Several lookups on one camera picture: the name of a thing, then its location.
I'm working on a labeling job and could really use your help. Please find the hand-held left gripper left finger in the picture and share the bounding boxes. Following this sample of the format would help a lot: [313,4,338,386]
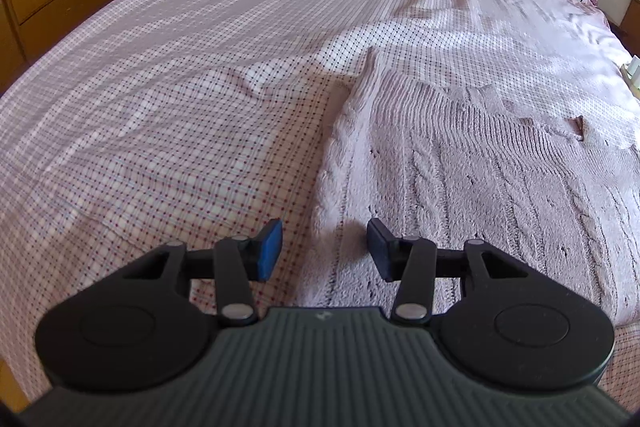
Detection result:
[117,218,282,327]

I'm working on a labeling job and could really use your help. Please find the pink checked bed sheet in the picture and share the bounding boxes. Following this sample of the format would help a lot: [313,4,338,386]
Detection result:
[0,0,640,413]

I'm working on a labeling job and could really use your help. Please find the brown wooden cabinet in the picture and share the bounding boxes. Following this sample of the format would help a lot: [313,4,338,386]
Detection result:
[621,0,640,42]

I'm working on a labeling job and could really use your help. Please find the power strip with white chargers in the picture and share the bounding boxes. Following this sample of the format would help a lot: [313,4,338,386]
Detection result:
[620,56,640,88]

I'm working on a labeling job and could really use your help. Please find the pink cable-knit sweater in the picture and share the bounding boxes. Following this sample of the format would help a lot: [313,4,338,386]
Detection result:
[311,46,640,329]

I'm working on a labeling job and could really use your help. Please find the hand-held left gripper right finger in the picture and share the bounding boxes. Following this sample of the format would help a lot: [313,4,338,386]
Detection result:
[366,218,529,326]

